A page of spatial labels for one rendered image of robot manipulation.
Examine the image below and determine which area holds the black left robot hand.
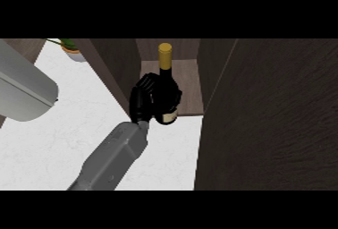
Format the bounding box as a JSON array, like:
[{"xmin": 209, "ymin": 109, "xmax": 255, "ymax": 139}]
[{"xmin": 128, "ymin": 72, "xmax": 183, "ymax": 124}]

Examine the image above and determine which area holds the dark wine bottle gold cap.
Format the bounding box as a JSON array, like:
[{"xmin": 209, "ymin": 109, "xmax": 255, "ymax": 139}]
[{"xmin": 150, "ymin": 42, "xmax": 183, "ymax": 126}]

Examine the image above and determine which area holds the brown wooden cabinet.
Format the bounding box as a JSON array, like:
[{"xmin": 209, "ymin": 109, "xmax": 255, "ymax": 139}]
[{"xmin": 70, "ymin": 38, "xmax": 239, "ymax": 118}]

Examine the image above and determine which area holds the dark brown cabinet door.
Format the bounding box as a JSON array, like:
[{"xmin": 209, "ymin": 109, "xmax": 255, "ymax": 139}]
[{"xmin": 193, "ymin": 38, "xmax": 338, "ymax": 191}]

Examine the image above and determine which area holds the small potted green plant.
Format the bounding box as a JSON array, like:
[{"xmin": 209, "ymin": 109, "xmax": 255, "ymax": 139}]
[{"xmin": 44, "ymin": 38, "xmax": 88, "ymax": 64}]

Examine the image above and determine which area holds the pale grey rounded appliance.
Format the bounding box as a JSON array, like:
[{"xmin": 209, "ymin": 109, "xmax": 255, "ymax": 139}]
[{"xmin": 0, "ymin": 38, "xmax": 60, "ymax": 123}]

